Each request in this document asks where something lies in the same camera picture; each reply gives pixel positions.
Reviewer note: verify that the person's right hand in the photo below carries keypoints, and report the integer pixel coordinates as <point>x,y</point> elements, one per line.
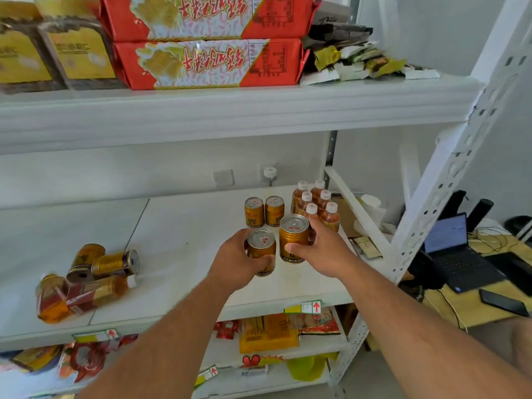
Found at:
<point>328,253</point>

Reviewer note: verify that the person's left hand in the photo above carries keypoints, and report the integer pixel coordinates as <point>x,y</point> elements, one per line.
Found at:
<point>232,265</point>

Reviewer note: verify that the white metal shelf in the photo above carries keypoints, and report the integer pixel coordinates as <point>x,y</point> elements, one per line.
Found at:
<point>187,112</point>

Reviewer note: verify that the person's left forearm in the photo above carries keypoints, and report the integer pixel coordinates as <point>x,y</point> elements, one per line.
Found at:
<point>166,349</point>

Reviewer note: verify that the person's right forearm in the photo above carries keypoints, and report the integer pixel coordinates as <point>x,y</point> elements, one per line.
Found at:
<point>424,349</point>

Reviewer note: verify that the brown cardboard box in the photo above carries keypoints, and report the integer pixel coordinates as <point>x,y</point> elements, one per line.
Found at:
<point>347,216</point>

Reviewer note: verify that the yellow white price tag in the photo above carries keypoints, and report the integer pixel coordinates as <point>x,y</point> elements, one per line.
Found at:
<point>303,307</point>
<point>95,336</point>
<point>207,374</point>

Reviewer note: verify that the white paper roll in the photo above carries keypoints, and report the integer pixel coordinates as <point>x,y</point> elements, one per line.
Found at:
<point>372,207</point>

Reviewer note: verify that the red printed snack packet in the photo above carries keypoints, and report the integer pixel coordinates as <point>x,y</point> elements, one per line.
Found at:
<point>320,324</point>

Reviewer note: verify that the yellow snack packet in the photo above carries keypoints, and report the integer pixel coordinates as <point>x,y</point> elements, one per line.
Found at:
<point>268,334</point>

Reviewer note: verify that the white round plug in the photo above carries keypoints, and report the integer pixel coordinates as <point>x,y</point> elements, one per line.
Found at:
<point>270,173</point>

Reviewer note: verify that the yellow-green plastic bag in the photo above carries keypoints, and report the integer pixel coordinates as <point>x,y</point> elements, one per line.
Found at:
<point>307,367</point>

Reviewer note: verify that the black laptop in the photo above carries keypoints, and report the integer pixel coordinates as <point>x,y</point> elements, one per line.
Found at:
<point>446,234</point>

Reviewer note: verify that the black backpack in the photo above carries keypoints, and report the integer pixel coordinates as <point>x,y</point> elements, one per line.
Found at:
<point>455,203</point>

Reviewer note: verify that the low wooden table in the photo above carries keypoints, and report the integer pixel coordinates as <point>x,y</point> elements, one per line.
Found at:
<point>465,307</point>

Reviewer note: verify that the black cylinder speaker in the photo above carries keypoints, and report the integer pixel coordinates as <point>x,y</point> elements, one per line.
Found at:
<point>480,213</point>

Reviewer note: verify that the pile of colourful snack packets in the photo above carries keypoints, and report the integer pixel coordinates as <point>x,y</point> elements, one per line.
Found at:
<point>83,357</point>

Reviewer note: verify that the black phone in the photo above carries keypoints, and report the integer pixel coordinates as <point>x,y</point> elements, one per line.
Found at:
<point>503,302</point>

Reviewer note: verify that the black mouse pad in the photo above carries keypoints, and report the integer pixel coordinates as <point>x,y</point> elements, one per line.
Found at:
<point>515,272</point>

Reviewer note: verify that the black round pouch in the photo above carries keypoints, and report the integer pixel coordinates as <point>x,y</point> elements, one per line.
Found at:
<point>519,226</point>

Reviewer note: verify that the pile of small snack sachets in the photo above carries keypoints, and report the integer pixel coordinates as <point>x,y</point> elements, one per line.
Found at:
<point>353,58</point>

